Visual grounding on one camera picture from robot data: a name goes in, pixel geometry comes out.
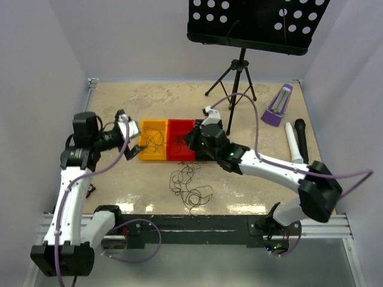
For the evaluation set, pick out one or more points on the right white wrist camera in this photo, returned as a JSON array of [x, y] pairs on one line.
[[212, 116]]

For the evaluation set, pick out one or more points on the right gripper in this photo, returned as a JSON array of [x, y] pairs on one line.
[[191, 137]]

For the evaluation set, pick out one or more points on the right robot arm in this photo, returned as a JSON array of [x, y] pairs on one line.
[[317, 189]]

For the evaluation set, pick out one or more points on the white microphone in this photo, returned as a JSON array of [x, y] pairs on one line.
[[294, 149]]

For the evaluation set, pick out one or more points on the black plastic bin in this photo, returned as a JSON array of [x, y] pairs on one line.
[[203, 155]]

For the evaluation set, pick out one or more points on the red plastic bin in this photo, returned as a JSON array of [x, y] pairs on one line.
[[178, 127]]

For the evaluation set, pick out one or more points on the small printed sticker card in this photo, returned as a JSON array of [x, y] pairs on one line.
[[91, 188]]

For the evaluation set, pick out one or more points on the orange plastic bin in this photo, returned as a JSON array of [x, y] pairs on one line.
[[154, 136]]

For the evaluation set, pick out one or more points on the black music stand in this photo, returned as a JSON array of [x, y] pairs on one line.
[[284, 27]]

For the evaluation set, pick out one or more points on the black microphone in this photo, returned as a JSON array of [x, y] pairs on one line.
[[300, 127]]

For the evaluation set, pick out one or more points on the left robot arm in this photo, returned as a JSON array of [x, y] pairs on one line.
[[68, 249]]

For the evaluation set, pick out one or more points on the purple metronome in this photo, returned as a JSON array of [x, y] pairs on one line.
[[275, 111]]

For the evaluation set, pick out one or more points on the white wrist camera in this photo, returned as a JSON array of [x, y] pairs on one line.
[[212, 116], [128, 127]]

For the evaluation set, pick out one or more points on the small brown cable clump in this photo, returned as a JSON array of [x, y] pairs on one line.
[[180, 146]]

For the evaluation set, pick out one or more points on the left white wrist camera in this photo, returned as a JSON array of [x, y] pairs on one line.
[[128, 127]]

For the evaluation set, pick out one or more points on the aluminium frame rail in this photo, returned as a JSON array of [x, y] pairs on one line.
[[337, 228]]

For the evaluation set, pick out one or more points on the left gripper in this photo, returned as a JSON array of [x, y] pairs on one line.
[[130, 153]]

